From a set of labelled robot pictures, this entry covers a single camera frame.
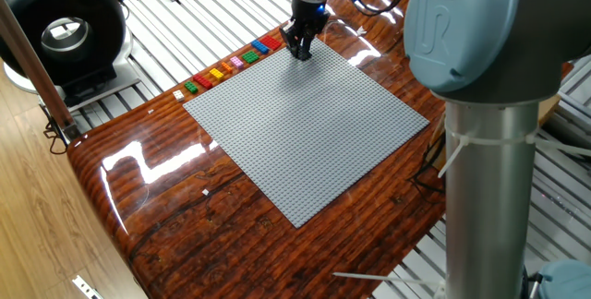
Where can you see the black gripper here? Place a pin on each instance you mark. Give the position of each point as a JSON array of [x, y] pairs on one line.
[[308, 13]]

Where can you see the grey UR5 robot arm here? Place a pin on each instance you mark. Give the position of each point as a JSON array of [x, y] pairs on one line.
[[489, 197]]

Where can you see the wide red Lego plate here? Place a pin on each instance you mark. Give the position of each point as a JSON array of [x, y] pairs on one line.
[[270, 43]]

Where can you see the blue Lego plate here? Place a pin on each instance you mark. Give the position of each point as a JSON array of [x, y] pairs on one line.
[[260, 46]]

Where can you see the green square Lego plate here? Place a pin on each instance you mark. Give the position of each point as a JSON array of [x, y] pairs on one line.
[[250, 56]]

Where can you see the pink Lego brick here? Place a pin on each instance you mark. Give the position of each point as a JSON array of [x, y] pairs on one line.
[[237, 62]]

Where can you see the thin orange Lego brick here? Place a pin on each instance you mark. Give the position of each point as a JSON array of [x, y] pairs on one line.
[[226, 67]]

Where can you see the grey Lego baseplate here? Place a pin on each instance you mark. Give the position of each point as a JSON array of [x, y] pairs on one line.
[[305, 128]]

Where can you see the yellow Lego brick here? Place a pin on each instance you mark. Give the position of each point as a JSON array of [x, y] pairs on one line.
[[216, 74]]

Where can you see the long red Lego plate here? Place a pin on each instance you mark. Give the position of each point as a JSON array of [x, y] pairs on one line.
[[202, 81]]

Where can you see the small green Lego brick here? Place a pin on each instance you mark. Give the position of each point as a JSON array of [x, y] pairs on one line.
[[191, 87]]

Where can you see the white Lego brick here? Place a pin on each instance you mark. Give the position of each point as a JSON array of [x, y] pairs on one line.
[[178, 95]]

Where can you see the crumpled white paper scrap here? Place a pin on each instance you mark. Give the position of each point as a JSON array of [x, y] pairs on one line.
[[361, 30]]

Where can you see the small white paper scrap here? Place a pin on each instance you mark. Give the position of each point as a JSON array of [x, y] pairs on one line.
[[205, 192]]

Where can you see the taped cardboard box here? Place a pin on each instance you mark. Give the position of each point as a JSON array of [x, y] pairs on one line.
[[549, 110]]

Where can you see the slanted metal frame beam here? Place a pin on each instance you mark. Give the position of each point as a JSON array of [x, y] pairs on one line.
[[32, 68]]

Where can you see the white metal bracket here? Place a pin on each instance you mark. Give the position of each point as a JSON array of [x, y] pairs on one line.
[[85, 286]]

